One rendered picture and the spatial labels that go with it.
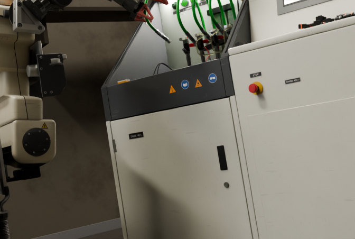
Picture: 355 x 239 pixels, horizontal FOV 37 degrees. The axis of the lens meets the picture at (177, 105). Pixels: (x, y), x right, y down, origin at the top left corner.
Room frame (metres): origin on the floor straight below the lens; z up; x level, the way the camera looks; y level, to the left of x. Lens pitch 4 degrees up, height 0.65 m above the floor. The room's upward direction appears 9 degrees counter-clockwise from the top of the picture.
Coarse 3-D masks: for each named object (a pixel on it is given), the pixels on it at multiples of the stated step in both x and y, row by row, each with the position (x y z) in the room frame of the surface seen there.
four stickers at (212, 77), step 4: (208, 76) 2.19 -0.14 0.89; (212, 76) 2.18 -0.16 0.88; (216, 76) 2.17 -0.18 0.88; (184, 80) 2.26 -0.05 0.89; (188, 80) 2.25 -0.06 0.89; (196, 80) 2.22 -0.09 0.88; (200, 80) 2.21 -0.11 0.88; (212, 80) 2.18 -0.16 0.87; (216, 80) 2.17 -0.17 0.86; (172, 84) 2.29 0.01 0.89; (184, 84) 2.26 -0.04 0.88; (188, 84) 2.25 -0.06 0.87; (196, 84) 2.23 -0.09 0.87; (200, 84) 2.21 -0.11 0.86; (168, 88) 2.31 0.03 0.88; (172, 88) 2.29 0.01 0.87; (184, 88) 2.26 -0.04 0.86; (172, 92) 2.30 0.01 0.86
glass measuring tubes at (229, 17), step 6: (222, 6) 2.68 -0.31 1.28; (228, 6) 2.67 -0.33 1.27; (234, 6) 2.69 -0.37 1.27; (216, 12) 2.71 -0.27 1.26; (228, 12) 2.68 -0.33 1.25; (210, 18) 2.76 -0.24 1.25; (216, 18) 2.74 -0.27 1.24; (228, 18) 2.70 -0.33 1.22; (222, 24) 2.73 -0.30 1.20; (222, 48) 2.71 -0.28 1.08
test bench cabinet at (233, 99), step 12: (108, 132) 2.52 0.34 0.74; (240, 132) 2.13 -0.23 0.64; (240, 144) 2.14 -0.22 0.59; (240, 156) 2.14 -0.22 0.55; (120, 192) 2.51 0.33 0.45; (120, 204) 2.51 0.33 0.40; (252, 204) 2.13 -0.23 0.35; (120, 216) 2.52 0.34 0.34; (252, 216) 2.14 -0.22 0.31; (252, 228) 2.14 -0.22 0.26
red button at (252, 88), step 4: (252, 84) 2.05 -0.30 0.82; (256, 84) 2.07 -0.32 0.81; (260, 84) 2.06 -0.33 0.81; (248, 88) 2.06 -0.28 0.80; (252, 88) 2.04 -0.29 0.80; (256, 88) 2.04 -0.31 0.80; (260, 88) 2.06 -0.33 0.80; (252, 92) 2.05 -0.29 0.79; (256, 92) 2.07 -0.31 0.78; (260, 92) 2.06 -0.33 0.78
